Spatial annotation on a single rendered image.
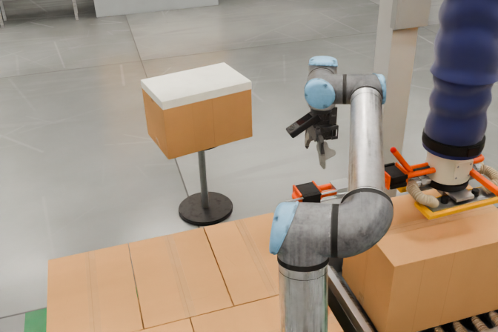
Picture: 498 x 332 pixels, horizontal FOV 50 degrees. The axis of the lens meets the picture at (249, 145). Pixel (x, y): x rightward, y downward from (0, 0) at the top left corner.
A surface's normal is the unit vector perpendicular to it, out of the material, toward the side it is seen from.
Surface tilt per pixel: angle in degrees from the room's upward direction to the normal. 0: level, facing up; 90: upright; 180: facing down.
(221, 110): 90
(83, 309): 0
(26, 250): 0
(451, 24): 109
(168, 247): 0
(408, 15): 90
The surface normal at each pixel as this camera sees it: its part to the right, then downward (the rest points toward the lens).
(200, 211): -0.03, -0.87
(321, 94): -0.26, 0.48
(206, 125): 0.47, 0.42
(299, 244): -0.19, 0.29
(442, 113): -0.74, 0.60
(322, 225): -0.18, -0.30
